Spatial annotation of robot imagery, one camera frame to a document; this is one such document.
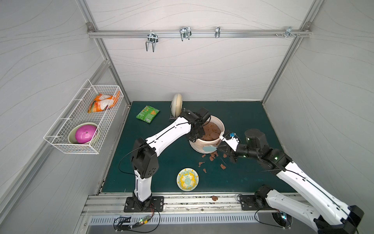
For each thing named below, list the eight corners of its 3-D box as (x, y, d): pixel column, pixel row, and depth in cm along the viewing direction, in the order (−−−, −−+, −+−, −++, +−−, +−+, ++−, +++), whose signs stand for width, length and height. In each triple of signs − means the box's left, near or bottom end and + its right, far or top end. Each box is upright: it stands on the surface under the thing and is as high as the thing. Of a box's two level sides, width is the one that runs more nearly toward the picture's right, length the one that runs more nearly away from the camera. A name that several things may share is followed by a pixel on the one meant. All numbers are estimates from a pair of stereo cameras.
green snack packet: (136, 117, 112) (135, 115, 110) (147, 106, 119) (146, 104, 118) (150, 123, 108) (149, 122, 106) (160, 112, 115) (159, 110, 114)
